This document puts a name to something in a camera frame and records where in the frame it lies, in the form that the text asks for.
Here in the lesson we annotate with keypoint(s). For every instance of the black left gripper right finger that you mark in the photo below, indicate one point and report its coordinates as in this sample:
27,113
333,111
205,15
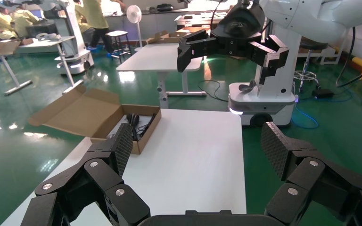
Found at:
306,174

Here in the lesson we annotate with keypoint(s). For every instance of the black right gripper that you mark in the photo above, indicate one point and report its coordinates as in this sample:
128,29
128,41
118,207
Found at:
237,31

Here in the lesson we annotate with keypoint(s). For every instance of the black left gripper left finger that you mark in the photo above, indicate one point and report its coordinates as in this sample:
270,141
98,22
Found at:
103,174

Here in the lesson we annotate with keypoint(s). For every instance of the brown cardboard storage box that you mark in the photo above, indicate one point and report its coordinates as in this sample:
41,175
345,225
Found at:
78,115

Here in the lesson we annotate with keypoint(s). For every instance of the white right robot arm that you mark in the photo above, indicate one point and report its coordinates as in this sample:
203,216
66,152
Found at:
309,15

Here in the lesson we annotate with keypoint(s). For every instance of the white printed paper manual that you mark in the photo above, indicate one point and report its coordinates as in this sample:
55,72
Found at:
118,123

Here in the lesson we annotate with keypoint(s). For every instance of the white wheeled robot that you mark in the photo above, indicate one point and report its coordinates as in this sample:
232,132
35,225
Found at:
262,103
74,62

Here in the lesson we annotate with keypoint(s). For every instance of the black seat metal stool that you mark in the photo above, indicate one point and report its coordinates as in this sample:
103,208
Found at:
313,44

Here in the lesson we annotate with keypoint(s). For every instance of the black bag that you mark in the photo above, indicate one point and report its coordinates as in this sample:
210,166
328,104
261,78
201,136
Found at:
164,7

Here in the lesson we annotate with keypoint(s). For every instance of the black power adapter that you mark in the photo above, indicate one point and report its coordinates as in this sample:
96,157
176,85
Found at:
323,93

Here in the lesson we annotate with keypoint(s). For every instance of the grey long counter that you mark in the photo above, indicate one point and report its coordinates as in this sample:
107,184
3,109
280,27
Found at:
151,23

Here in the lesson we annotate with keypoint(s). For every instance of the white standing fan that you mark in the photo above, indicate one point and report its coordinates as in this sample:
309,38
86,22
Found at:
134,13

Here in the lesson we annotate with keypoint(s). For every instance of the white top black stool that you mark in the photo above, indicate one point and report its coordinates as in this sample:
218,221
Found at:
116,33

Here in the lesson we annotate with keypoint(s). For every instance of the standing person yellow coat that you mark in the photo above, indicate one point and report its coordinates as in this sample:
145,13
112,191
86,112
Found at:
98,15

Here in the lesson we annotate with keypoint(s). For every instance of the long white table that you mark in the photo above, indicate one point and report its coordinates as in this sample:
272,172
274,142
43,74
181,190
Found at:
43,45

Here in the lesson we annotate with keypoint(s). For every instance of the white headset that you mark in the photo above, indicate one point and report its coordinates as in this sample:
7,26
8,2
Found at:
46,36

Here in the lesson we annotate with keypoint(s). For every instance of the seated person yellow coat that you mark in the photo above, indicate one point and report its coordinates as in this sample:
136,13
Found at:
1,25
23,20

